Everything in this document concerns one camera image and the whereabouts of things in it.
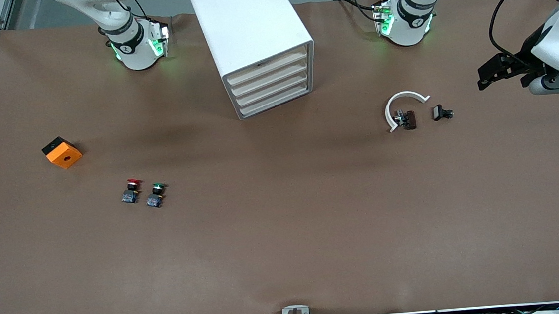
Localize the red push button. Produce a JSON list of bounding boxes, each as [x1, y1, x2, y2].
[[120, 177, 144, 205]]

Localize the beige cabinet drawer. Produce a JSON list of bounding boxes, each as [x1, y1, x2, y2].
[[238, 82, 316, 119], [233, 72, 314, 109], [229, 61, 312, 99], [224, 45, 311, 87]]

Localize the green push button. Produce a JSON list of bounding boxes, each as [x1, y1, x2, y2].
[[144, 182, 168, 209]]

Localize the white drawer cabinet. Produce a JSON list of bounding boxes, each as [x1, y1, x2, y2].
[[189, 0, 320, 124]]

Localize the black small clip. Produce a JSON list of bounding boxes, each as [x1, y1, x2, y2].
[[432, 104, 455, 122]]

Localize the brown and black small part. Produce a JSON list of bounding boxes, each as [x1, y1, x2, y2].
[[394, 109, 418, 132]]

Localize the orange and black box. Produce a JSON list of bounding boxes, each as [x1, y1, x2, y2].
[[41, 135, 84, 171]]

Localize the brown table cover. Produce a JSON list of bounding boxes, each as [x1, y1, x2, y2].
[[0, 0, 559, 314]]

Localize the white curved ring part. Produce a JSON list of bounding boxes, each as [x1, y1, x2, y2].
[[384, 89, 433, 133]]

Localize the black base cable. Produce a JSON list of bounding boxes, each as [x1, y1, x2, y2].
[[333, 0, 381, 16]]

